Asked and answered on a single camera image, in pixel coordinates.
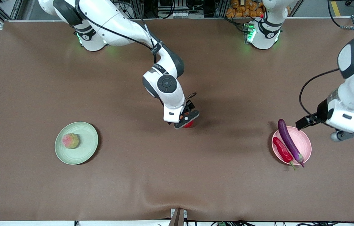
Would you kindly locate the pink round plate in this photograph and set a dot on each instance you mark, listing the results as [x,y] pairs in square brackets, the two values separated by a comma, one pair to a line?
[302,142]

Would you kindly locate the purple eggplant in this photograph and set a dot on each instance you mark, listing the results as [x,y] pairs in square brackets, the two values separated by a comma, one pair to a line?
[288,138]

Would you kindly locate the green and pink peach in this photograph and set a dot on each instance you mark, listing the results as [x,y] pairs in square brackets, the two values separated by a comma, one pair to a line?
[70,141]

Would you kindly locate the metal table edge bracket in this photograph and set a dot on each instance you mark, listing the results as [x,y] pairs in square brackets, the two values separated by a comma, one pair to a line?
[178,217]

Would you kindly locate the orange bread pile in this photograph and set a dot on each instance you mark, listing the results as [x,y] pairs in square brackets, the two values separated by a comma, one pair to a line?
[242,9]

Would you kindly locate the red chili pepper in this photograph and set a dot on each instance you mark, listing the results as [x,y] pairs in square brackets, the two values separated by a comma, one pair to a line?
[282,150]

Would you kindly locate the brown table cloth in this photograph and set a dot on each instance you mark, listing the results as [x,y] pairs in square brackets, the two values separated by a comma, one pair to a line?
[176,175]

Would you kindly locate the red apple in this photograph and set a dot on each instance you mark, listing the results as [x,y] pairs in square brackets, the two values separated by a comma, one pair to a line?
[189,125]

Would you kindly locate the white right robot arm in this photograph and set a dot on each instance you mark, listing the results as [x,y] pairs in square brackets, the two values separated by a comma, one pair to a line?
[108,18]

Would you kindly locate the light green round plate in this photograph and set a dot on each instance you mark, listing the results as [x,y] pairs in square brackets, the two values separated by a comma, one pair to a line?
[84,150]

